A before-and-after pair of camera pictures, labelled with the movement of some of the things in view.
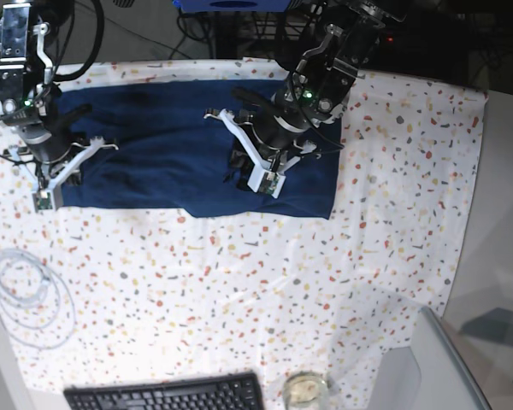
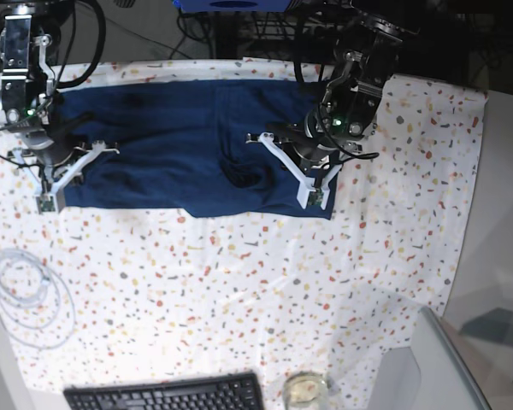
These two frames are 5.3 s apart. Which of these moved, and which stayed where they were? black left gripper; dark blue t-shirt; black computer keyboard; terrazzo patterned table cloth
Moved: black left gripper
Stayed: dark blue t-shirt; terrazzo patterned table cloth; black computer keyboard
